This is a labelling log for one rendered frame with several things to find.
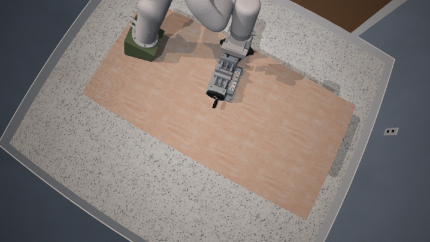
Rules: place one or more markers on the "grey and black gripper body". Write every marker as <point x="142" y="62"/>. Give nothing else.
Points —
<point x="248" y="42"/>

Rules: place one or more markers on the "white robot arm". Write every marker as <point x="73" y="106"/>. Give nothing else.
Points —
<point x="151" y="14"/>

